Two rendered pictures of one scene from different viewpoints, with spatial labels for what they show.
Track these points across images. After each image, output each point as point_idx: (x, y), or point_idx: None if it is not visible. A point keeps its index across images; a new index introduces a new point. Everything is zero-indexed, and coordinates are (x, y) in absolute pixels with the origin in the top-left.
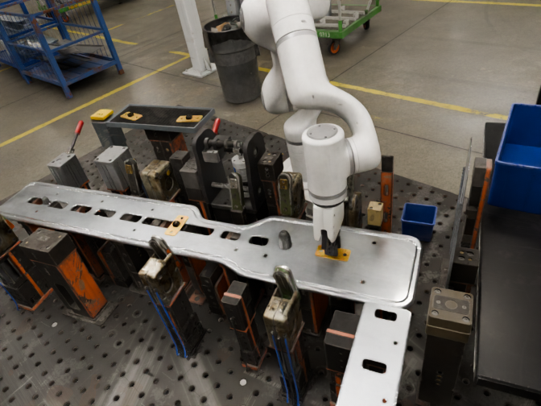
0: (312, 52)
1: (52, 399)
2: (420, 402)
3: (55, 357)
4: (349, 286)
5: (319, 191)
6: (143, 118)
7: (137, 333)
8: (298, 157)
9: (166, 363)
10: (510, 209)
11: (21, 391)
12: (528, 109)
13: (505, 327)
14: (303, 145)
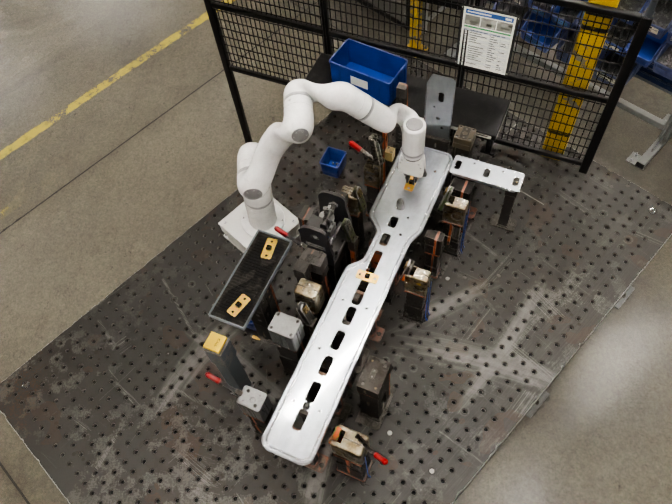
0: (380, 102)
1: (458, 405)
2: None
3: (422, 417)
4: (437, 177)
5: (423, 149)
6: (247, 291)
7: (405, 355)
8: (272, 209)
9: (432, 328)
10: (395, 98)
11: (451, 434)
12: (334, 57)
13: (472, 121)
14: (418, 135)
